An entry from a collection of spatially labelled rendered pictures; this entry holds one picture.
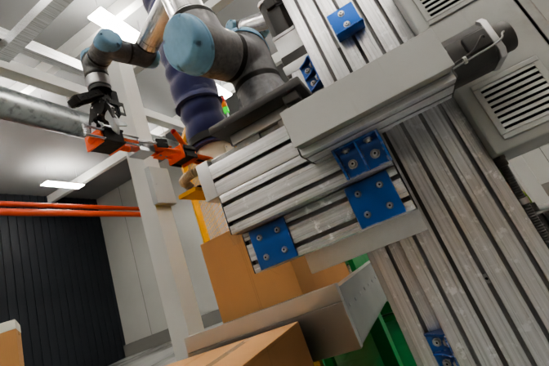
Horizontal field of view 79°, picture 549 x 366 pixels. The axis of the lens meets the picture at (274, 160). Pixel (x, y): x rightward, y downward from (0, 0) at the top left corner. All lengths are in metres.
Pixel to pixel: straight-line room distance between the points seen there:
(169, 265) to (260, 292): 1.20
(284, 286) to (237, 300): 0.23
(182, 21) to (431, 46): 0.47
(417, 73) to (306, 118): 0.18
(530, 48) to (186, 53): 0.69
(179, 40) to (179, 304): 2.01
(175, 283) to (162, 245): 0.28
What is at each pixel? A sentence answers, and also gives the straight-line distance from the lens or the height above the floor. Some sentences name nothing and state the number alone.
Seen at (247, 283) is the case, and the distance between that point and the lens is 1.46.
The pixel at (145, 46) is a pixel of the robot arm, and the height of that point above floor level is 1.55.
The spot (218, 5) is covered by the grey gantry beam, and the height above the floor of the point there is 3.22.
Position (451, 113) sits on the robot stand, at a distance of 0.85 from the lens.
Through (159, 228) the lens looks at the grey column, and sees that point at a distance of 2.58.
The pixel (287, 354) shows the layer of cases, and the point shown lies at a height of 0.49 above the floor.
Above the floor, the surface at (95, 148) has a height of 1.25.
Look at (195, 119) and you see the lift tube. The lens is 1.61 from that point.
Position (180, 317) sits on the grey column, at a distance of 2.52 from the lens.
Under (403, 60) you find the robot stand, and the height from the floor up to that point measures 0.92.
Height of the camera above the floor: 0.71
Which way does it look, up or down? 18 degrees up
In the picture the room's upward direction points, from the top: 22 degrees counter-clockwise
